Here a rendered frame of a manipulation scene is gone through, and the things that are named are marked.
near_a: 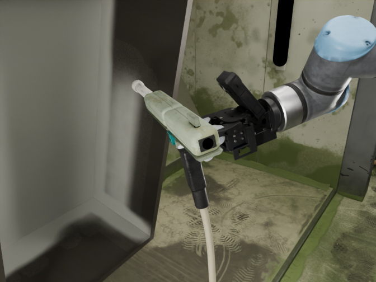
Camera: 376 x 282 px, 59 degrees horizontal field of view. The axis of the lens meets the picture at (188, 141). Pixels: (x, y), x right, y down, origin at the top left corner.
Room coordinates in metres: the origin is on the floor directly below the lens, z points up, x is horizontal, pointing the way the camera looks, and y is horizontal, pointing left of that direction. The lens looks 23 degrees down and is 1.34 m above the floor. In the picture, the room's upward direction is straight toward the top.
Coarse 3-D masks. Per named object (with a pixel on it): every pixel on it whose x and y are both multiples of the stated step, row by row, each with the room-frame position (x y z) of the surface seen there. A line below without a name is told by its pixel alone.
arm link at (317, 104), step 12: (288, 84) 0.67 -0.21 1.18; (300, 84) 0.67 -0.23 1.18; (348, 84) 0.68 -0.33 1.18; (300, 96) 0.64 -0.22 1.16; (312, 96) 0.65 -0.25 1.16; (324, 96) 0.63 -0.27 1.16; (336, 96) 0.64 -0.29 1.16; (348, 96) 0.68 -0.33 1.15; (312, 108) 0.64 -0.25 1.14; (324, 108) 0.65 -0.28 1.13; (336, 108) 0.68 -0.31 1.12
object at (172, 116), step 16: (144, 96) 0.74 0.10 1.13; (160, 96) 0.70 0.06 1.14; (160, 112) 0.62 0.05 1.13; (176, 112) 0.58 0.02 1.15; (192, 112) 0.56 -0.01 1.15; (176, 128) 0.53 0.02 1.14; (192, 128) 0.49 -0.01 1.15; (208, 128) 0.48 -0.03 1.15; (176, 144) 0.56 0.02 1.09; (192, 144) 0.47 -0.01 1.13; (192, 160) 0.57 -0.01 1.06; (192, 176) 0.57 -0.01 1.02; (192, 192) 0.58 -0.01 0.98
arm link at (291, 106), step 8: (280, 88) 0.66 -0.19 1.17; (288, 88) 0.66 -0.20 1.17; (264, 96) 0.68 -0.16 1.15; (272, 96) 0.65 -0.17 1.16; (280, 96) 0.64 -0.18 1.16; (288, 96) 0.64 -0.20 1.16; (296, 96) 0.64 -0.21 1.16; (280, 104) 0.63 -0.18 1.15; (288, 104) 0.63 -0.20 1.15; (296, 104) 0.63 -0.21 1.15; (280, 112) 0.63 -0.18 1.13; (288, 112) 0.62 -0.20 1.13; (296, 112) 0.63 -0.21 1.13; (288, 120) 0.62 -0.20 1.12; (296, 120) 0.63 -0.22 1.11; (280, 128) 0.64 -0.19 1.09; (288, 128) 0.63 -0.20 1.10
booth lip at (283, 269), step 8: (328, 200) 2.00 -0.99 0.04; (320, 208) 1.90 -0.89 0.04; (320, 216) 1.83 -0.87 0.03; (312, 224) 1.73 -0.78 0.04; (304, 232) 1.65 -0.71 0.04; (304, 240) 1.59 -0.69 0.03; (296, 248) 1.51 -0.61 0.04; (288, 256) 1.44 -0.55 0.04; (288, 264) 1.39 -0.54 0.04; (280, 272) 1.32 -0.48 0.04; (272, 280) 1.27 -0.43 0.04; (280, 280) 1.30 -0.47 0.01
